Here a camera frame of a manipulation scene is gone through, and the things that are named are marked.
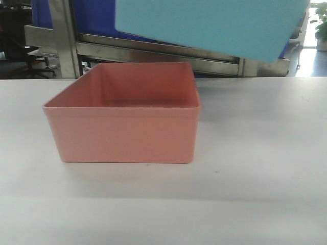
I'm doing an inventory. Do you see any pink plastic box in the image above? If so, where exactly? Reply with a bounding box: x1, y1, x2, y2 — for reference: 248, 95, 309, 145
43, 62, 201, 163

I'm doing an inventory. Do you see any light blue plastic box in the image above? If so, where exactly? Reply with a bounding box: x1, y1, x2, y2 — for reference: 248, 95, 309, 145
115, 1, 309, 63

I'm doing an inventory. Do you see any steel shelf rack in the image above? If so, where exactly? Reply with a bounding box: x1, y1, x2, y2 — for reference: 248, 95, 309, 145
25, 1, 290, 79

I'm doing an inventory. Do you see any large blue storage bin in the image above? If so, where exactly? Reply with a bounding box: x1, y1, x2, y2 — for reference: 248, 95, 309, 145
31, 1, 179, 50

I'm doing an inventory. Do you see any grey office chair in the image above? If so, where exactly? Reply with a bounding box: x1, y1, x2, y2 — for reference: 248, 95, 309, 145
289, 11, 307, 71

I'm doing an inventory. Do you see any black office chair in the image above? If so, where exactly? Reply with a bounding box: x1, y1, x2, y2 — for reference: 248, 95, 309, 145
1, 4, 56, 79

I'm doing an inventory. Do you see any green potted plant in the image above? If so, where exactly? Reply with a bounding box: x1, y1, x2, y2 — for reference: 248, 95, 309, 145
310, 2, 326, 52

